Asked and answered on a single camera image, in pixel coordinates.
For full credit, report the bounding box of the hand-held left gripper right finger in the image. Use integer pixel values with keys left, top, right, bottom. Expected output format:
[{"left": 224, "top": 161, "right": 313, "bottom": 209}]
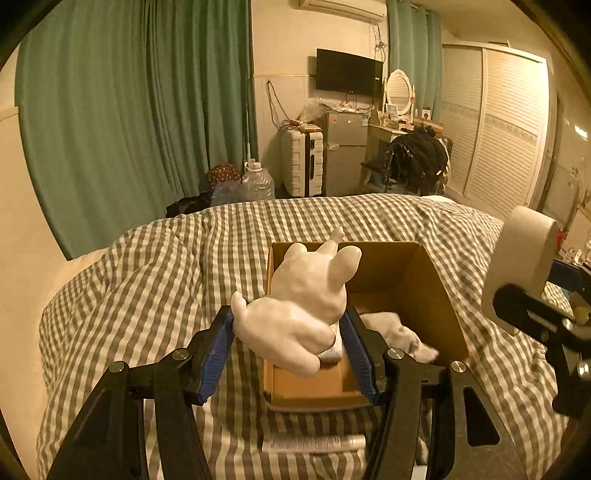
[{"left": 341, "top": 306, "right": 513, "bottom": 480}]

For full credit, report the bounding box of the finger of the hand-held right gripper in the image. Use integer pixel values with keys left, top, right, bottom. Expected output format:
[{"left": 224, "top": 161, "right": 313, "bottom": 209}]
[
  {"left": 492, "top": 284, "right": 591, "bottom": 417},
  {"left": 547, "top": 258, "right": 591, "bottom": 292}
]

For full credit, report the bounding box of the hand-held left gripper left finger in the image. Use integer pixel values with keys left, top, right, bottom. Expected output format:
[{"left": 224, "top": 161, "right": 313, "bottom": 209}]
[{"left": 46, "top": 305, "right": 236, "bottom": 480}]

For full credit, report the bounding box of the white cloth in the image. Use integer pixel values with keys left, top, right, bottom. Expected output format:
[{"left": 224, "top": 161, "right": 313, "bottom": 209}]
[{"left": 323, "top": 311, "right": 439, "bottom": 363}]

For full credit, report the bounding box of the white tape roll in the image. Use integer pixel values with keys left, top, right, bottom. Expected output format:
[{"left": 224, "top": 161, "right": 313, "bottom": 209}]
[{"left": 481, "top": 205, "right": 559, "bottom": 334}]

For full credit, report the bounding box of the white rabbit figure toy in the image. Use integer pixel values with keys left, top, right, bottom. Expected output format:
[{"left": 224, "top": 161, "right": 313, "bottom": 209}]
[{"left": 231, "top": 227, "right": 362, "bottom": 379}]

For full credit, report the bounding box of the brown cardboard box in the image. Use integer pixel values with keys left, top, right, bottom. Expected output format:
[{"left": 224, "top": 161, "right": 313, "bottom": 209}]
[{"left": 261, "top": 241, "right": 471, "bottom": 413}]

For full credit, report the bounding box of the grey white checked blanket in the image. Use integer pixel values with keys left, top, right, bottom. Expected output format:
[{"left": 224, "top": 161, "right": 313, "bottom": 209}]
[{"left": 36, "top": 193, "right": 573, "bottom": 480}]

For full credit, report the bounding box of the black bag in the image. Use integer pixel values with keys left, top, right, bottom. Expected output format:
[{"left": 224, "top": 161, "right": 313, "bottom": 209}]
[{"left": 165, "top": 193, "right": 213, "bottom": 219}]

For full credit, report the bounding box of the white louvered wardrobe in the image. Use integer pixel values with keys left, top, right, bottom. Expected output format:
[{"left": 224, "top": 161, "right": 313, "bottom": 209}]
[{"left": 441, "top": 42, "right": 553, "bottom": 219}]

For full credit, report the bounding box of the large clear water bottle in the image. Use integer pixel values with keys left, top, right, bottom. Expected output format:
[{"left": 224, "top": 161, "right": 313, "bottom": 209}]
[{"left": 241, "top": 158, "right": 276, "bottom": 202}]

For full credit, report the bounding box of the patterned brown bag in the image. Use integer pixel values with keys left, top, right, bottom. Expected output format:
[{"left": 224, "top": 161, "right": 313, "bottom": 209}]
[{"left": 205, "top": 163, "right": 242, "bottom": 188}]

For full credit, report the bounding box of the white suitcase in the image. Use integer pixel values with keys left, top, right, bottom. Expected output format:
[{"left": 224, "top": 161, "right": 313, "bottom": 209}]
[{"left": 281, "top": 127, "right": 324, "bottom": 198}]

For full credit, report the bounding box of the small grey fridge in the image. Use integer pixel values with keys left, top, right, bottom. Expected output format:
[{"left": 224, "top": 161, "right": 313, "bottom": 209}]
[{"left": 321, "top": 111, "right": 371, "bottom": 197}]

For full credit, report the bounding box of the white dressing table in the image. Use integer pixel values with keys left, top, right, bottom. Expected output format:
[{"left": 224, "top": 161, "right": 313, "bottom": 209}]
[{"left": 367, "top": 121, "right": 416, "bottom": 162}]

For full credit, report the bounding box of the white oval mirror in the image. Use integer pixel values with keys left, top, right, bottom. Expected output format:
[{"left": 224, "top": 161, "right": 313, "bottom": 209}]
[{"left": 381, "top": 69, "right": 417, "bottom": 119}]

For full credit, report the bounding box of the clear plastic bag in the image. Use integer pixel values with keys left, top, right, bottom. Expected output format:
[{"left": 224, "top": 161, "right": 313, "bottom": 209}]
[{"left": 299, "top": 97, "right": 329, "bottom": 124}]

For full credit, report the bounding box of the wide green curtain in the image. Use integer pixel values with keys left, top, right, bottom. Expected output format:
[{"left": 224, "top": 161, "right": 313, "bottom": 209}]
[{"left": 14, "top": 0, "right": 258, "bottom": 261}]

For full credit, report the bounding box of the narrow green curtain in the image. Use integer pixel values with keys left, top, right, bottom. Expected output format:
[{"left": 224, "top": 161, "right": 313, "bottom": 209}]
[{"left": 385, "top": 0, "right": 444, "bottom": 121}]

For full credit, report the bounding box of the white air conditioner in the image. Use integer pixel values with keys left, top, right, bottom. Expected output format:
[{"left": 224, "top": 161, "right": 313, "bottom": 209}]
[{"left": 295, "top": 0, "right": 386, "bottom": 22}]

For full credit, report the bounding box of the black wall television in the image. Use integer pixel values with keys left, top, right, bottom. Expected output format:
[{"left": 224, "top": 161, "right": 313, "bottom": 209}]
[{"left": 316, "top": 48, "right": 384, "bottom": 97}]

